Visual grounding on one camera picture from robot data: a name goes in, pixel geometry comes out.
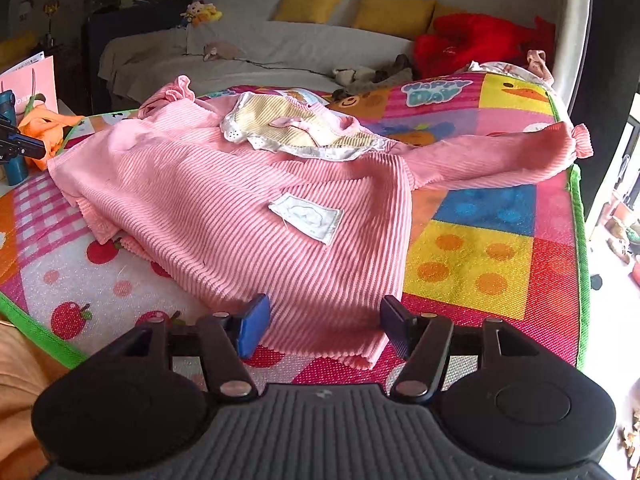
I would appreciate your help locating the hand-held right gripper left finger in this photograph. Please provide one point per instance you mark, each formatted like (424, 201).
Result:
(253, 329)

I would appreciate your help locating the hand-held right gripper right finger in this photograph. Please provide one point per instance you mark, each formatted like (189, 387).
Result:
(393, 324)

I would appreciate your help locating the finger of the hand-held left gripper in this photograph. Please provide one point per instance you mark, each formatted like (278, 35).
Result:
(20, 144)

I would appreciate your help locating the teal bottle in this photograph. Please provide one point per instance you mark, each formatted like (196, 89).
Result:
(14, 172)

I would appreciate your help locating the orange cloth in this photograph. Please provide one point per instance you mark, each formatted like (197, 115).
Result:
(47, 130)

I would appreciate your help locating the pink paper bag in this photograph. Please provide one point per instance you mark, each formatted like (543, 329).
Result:
(35, 82)

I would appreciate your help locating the colourful printed play mat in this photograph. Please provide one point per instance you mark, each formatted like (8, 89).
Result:
(475, 260)

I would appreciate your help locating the small pink cloth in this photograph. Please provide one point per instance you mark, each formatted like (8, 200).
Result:
(222, 51)

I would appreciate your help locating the yellow plush toy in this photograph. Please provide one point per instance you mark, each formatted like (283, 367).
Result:
(200, 12)

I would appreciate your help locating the person's orange clothing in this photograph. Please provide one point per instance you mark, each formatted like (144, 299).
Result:
(20, 385)

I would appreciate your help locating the shoes on floor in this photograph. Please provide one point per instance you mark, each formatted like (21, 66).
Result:
(622, 240)

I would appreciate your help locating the beige cloth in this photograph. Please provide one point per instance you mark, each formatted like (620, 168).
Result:
(352, 76)

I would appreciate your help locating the dark grey cloth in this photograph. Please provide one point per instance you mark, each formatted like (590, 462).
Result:
(397, 67)

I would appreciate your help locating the grey covered sofa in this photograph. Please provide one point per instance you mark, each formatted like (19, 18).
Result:
(280, 42)

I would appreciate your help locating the red blanket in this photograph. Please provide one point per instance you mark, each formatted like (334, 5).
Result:
(470, 42)

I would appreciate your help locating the pale pink garment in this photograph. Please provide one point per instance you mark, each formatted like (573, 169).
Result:
(539, 62)

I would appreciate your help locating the yellow pillow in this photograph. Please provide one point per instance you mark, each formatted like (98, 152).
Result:
(392, 14)
(442, 15)
(307, 6)

